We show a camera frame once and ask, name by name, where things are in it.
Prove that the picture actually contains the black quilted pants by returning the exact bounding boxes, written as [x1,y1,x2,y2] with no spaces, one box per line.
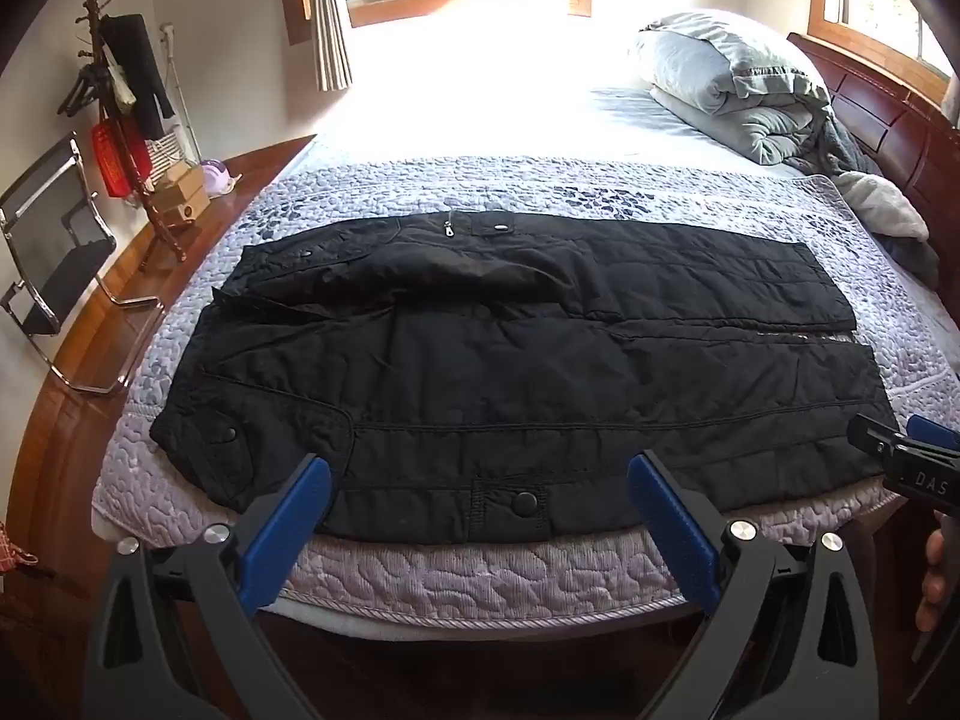
[151,211,893,544]

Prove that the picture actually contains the person's right hand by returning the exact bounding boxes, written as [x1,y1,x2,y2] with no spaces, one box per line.
[916,512,946,634]

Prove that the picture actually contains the grey patterned quilted bedspread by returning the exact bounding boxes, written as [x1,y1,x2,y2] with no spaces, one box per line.
[91,158,958,637]

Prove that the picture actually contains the white fluffy blanket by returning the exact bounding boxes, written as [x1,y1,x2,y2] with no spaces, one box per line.
[833,171,929,242]

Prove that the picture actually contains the stacked cardboard boxes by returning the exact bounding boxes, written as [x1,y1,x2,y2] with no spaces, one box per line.
[149,161,210,226]

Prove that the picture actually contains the purple plastic bag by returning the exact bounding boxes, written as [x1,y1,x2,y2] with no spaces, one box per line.
[200,160,241,199]

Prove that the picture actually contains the black chrome cantilever chair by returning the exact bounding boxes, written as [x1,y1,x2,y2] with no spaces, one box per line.
[2,132,166,397]

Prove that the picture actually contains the grey folded duvet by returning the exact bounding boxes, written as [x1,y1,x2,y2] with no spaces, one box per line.
[640,8,880,177]

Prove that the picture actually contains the red hanging bag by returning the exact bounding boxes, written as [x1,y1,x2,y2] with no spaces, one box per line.
[91,115,151,199]

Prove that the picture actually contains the wooden framed side window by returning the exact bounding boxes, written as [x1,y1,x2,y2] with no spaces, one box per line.
[807,0,953,106]

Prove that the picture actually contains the grey striped curtain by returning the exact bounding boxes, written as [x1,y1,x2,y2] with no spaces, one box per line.
[309,0,353,93]

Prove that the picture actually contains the black hanging garment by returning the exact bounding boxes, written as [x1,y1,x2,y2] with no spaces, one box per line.
[99,13,174,142]

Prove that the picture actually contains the wooden coat rack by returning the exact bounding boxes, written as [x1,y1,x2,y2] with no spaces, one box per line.
[57,0,185,268]

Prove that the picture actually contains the white wire rack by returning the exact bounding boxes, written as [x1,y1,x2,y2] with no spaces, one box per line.
[145,124,184,182]

